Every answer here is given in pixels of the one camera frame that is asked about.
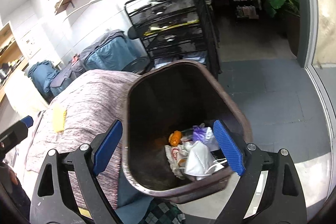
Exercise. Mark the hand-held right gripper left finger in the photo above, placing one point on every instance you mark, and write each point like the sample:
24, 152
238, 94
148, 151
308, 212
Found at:
107, 148

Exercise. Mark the dark planter box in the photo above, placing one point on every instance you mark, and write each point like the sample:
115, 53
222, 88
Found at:
292, 32

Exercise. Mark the blue cloth pile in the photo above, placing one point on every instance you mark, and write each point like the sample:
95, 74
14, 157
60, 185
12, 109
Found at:
43, 77

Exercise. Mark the brown trash bin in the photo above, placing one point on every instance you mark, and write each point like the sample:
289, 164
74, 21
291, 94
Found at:
147, 108

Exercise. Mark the white plastic bag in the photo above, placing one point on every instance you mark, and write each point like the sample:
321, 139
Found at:
211, 138

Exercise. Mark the red cloth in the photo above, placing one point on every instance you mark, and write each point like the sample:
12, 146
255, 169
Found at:
75, 58

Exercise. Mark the purple plastic bag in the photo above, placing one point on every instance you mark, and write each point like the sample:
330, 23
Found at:
200, 133

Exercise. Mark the checkered cloth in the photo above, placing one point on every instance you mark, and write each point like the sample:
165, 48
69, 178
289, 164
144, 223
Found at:
165, 213

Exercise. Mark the black round stool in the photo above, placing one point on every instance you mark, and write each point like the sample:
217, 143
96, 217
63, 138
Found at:
136, 65

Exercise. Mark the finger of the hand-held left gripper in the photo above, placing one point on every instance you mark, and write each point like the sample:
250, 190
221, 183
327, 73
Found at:
15, 134

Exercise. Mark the cream paper bag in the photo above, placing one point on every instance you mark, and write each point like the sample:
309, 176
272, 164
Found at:
174, 158

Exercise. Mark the orange and white drink bottle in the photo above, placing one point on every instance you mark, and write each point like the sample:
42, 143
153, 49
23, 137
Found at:
175, 138

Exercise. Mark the wooden bookshelf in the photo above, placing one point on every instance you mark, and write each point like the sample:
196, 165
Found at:
8, 56

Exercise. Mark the grey blue cloth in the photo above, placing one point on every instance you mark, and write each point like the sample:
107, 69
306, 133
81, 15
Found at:
131, 195

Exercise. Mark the green potted plant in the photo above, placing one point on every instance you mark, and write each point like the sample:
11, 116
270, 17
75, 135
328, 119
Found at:
278, 1

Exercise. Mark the grey covered massage bed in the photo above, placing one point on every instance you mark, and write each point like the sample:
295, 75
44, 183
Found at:
105, 53

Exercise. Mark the black metal cart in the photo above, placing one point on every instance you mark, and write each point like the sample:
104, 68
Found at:
178, 37

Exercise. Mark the wall poster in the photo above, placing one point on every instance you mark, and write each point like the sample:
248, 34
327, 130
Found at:
31, 43

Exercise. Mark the yellow foam fruit net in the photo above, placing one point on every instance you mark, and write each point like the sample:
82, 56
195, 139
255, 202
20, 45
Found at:
59, 117

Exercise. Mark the person's left hand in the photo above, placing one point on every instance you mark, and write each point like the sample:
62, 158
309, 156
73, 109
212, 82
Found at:
14, 177

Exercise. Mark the grey door frame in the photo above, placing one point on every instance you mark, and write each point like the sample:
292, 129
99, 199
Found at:
307, 16

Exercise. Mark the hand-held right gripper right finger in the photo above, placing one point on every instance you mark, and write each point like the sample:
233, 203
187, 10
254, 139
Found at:
228, 148

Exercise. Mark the white face mask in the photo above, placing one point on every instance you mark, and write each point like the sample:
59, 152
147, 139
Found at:
199, 161

